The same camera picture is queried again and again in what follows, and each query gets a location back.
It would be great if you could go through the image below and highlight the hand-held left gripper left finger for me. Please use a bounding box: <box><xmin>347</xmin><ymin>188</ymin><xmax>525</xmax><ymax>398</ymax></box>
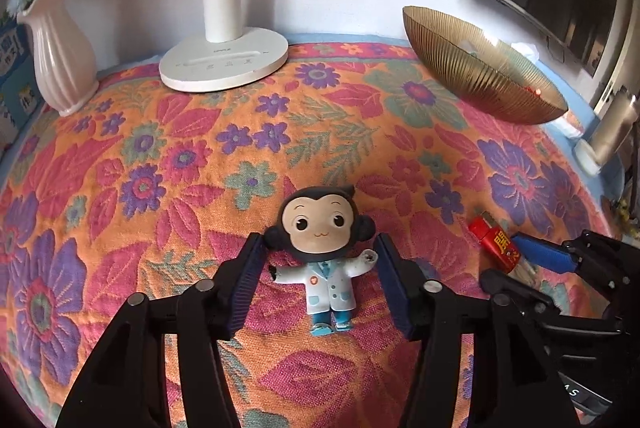
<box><xmin>57</xmin><ymin>232</ymin><xmax>267</xmax><ymax>428</ymax></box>

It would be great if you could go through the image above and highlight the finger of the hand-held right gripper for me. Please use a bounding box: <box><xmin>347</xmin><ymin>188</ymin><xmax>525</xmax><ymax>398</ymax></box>
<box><xmin>512</xmin><ymin>230</ymin><xmax>640</xmax><ymax>293</ymax></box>
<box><xmin>481</xmin><ymin>269</ymin><xmax>556</xmax><ymax>315</ymax></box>

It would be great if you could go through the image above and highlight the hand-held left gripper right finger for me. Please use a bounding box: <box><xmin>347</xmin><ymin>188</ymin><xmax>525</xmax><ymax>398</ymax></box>
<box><xmin>375</xmin><ymin>233</ymin><xmax>581</xmax><ymax>428</ymax></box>

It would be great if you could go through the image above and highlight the monkey doctor figurine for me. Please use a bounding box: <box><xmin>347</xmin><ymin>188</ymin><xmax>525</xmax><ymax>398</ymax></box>
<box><xmin>263</xmin><ymin>186</ymin><xmax>377</xmax><ymax>339</ymax></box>

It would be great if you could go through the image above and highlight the gold ribbed glass bowl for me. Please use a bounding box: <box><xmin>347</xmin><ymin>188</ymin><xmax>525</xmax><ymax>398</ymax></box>
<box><xmin>402</xmin><ymin>6</ymin><xmax>570</xmax><ymax>125</ymax></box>

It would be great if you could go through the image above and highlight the floral woven cloth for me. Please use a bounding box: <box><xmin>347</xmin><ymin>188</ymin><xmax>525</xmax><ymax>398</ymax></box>
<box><xmin>0</xmin><ymin>40</ymin><xmax>626</xmax><ymax>428</ymax></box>

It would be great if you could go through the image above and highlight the beige cylinder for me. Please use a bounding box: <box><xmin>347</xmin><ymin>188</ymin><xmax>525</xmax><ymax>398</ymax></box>
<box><xmin>592</xmin><ymin>92</ymin><xmax>640</xmax><ymax>163</ymax></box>

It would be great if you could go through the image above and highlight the white desk lamp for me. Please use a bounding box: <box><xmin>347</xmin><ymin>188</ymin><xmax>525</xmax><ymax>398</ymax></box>
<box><xmin>159</xmin><ymin>0</ymin><xmax>290</xmax><ymax>93</ymax></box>

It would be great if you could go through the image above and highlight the row of books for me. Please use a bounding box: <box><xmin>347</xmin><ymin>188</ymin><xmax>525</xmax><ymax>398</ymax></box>
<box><xmin>0</xmin><ymin>8</ymin><xmax>43</xmax><ymax>149</ymax></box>

